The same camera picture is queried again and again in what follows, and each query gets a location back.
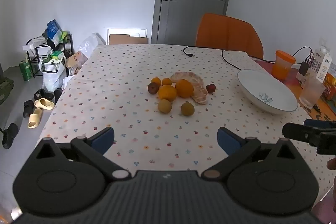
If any white plastic bag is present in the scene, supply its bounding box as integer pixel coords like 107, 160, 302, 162
39, 49, 66, 92

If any dark red fruit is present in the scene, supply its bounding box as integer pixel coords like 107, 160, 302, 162
147, 82, 160, 94

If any brown paper bag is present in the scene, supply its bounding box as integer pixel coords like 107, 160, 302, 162
65, 51, 88, 75

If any clear plastic bag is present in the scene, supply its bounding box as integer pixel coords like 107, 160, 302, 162
76, 33, 105, 56

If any black cable with plug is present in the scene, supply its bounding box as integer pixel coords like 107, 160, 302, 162
183, 46, 275, 73

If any beige slipper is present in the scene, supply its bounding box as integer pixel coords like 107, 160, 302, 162
28, 108, 42, 129
34, 98, 55, 110

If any black shoe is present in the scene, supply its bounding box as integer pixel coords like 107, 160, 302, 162
2, 123, 19, 149

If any black power adapter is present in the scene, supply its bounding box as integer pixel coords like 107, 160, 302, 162
298, 61, 310, 77

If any large orange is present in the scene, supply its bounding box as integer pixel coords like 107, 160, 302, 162
175, 79, 194, 98
157, 85, 177, 102

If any white bowl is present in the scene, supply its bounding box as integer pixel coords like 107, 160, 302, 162
238, 69, 299, 115

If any brown cardboard sheet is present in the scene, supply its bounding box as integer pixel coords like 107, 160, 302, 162
109, 34, 150, 45

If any orange chair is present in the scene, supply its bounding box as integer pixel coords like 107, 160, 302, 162
196, 13, 264, 59

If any red orange table mat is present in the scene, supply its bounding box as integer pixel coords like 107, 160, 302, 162
256, 59, 336, 122

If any white milk carton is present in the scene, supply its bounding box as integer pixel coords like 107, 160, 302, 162
310, 46, 332, 83

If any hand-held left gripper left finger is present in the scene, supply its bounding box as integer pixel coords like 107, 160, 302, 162
35, 127, 131, 182

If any orange box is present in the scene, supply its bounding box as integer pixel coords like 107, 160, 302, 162
322, 73, 336, 101

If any cardboard box with white board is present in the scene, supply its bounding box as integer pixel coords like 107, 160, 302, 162
106, 28, 148, 45

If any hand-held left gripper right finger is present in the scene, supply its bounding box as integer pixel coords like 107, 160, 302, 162
201, 127, 301, 182

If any clear glass cup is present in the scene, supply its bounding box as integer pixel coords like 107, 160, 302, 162
299, 76, 326, 109

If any yellow green round fruit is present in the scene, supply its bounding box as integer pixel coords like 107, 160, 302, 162
157, 99, 172, 114
181, 102, 195, 117

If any dark green cloth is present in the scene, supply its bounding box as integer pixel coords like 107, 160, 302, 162
0, 77, 14, 106

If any black shoe rack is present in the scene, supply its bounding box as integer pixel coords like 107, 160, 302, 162
26, 34, 74, 77

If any spotted white tablecloth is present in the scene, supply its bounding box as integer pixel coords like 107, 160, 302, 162
39, 44, 336, 214

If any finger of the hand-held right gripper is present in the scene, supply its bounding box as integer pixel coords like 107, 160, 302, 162
304, 119, 336, 130
282, 123, 319, 146

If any orange lidded cup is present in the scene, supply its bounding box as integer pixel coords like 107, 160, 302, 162
271, 50, 296, 80

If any blue white bag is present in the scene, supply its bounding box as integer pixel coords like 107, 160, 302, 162
47, 20, 63, 39

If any thin black charger cable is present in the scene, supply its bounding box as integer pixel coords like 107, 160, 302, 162
289, 46, 315, 64

